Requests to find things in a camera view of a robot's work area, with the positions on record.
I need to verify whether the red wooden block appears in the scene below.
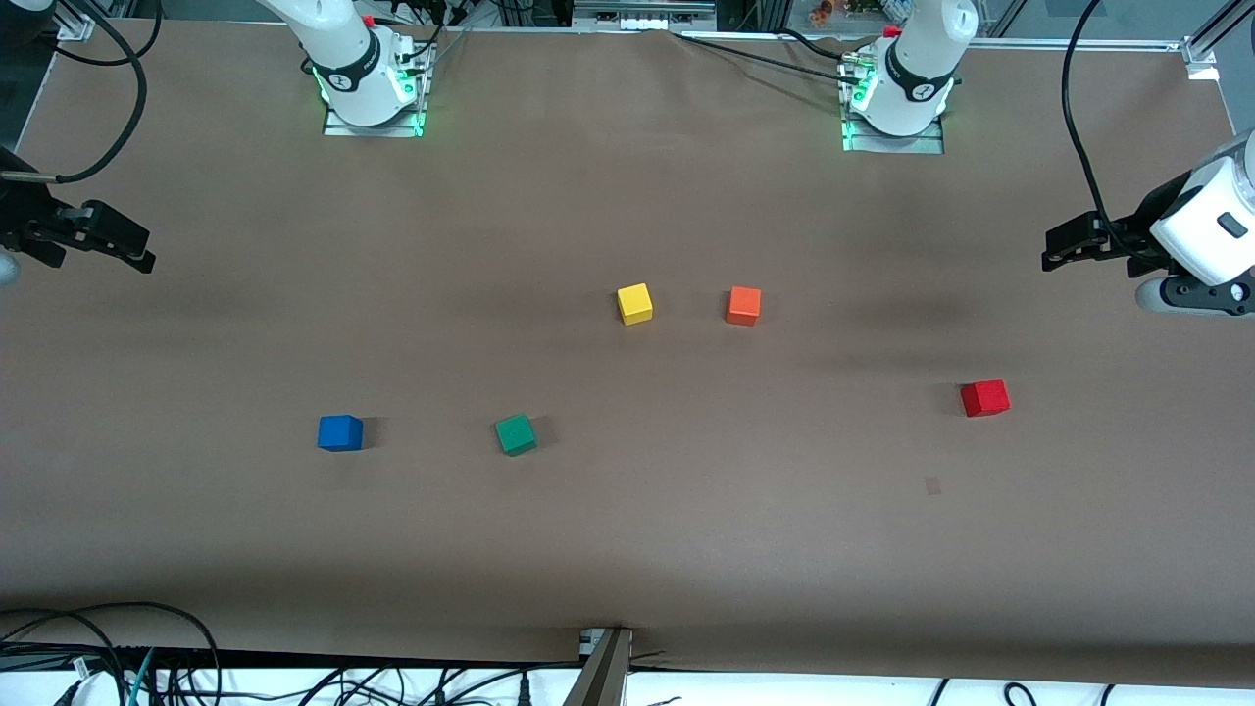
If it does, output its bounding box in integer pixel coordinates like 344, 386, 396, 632
960, 379, 1011, 418

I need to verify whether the green wooden block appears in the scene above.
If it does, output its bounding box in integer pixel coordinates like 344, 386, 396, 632
494, 413, 538, 457

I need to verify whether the aluminium diagonal strut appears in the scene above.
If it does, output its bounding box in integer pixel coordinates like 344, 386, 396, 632
1188, 0, 1255, 60

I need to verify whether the large table cover sheet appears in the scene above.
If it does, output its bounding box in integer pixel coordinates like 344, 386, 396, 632
0, 20, 1255, 687

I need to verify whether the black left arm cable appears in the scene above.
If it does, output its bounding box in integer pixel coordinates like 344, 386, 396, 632
1064, 0, 1158, 258

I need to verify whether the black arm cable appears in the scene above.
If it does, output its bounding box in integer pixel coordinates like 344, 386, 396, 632
0, 0, 148, 185
1064, 0, 1158, 258

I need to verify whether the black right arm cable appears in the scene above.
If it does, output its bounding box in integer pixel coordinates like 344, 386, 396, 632
0, 0, 148, 185

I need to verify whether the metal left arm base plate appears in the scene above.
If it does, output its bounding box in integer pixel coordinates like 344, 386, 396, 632
841, 54, 947, 155

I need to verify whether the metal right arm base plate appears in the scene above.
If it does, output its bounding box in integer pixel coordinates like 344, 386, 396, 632
324, 39, 429, 138

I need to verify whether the black looped cable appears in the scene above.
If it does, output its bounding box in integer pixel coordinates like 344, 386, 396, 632
0, 600, 225, 706

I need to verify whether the black base cable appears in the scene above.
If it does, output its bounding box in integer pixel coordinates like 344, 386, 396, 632
672, 27, 854, 87

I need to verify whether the green cable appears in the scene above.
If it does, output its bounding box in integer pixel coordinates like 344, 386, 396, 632
125, 647, 158, 706

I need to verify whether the aluminium camera post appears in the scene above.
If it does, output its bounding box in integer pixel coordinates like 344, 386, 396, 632
564, 628, 633, 706

